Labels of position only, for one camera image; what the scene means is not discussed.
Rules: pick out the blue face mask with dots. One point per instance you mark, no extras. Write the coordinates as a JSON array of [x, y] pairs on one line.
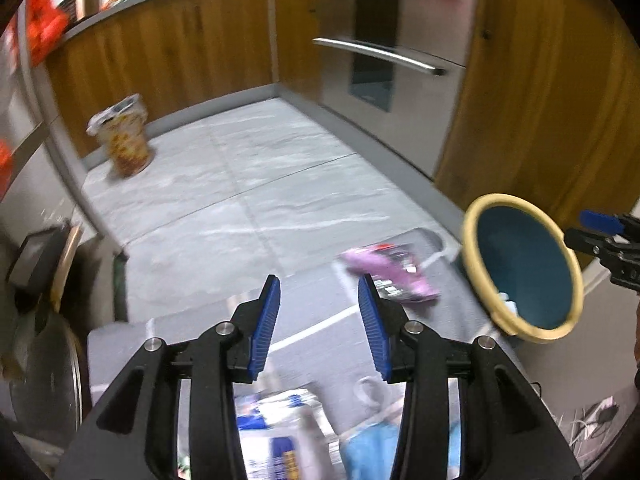
[[370, 452]]

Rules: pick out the flower patterned waste bin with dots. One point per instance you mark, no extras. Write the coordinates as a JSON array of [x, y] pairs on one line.
[[129, 147]]

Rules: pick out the dark green bottle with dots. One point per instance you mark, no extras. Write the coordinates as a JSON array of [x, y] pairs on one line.
[[120, 285]]

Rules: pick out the tall wooden cabinet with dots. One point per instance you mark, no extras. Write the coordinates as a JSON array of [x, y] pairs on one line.
[[550, 85]]

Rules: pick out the white paper scrap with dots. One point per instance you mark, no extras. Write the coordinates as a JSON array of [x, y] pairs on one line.
[[509, 304]]

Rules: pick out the round metal lid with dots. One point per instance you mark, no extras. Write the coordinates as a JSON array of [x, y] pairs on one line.
[[45, 375]]

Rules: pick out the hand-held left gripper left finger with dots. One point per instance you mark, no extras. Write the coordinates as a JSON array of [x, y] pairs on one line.
[[265, 322]]

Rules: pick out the wooden base cabinets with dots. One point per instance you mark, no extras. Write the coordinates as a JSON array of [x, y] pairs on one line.
[[190, 45]]

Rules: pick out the purple snack wrapper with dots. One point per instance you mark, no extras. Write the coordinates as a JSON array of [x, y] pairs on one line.
[[370, 261]]

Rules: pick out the red plastic bag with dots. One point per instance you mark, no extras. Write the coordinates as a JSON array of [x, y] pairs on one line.
[[47, 20]]

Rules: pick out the black box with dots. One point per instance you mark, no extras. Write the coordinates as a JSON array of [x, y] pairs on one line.
[[35, 257]]

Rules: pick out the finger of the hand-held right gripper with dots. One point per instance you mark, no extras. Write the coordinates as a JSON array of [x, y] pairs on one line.
[[587, 241], [597, 219]]

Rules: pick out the stainless steel oven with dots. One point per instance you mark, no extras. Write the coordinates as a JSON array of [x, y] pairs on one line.
[[425, 25]]

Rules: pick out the grey checked mat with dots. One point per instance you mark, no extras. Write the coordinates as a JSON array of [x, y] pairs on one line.
[[315, 305]]

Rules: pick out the teal bin with yellow rim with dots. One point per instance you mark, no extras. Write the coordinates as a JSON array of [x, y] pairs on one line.
[[530, 270]]

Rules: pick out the blue silver snack packet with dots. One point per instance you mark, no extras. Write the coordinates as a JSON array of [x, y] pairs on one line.
[[265, 410]]

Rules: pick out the silver slow cooker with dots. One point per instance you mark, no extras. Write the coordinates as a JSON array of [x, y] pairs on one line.
[[80, 5]]

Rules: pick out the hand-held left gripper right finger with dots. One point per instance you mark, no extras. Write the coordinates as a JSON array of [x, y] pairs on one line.
[[372, 330]]

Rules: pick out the wooden board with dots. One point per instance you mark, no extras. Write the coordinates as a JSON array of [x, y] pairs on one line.
[[65, 265]]

